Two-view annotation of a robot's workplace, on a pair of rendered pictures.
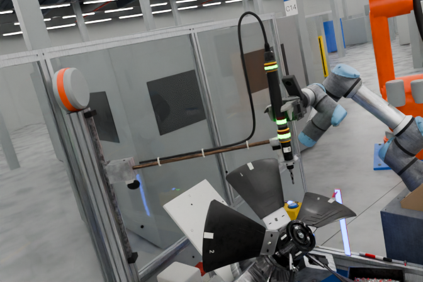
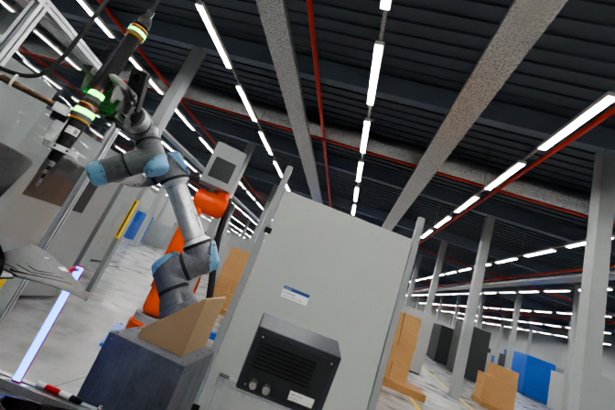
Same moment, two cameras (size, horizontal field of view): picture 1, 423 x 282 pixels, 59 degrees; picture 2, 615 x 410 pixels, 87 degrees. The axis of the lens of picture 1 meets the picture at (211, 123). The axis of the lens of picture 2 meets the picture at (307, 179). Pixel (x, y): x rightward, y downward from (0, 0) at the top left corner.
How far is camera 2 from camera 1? 67 cm
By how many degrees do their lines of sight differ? 50
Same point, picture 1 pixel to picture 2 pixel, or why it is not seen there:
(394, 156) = (169, 270)
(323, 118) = (139, 156)
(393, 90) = not seen: hidden behind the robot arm
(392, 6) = (210, 205)
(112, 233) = not seen: outside the picture
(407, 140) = (193, 257)
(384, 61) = (178, 243)
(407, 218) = (138, 348)
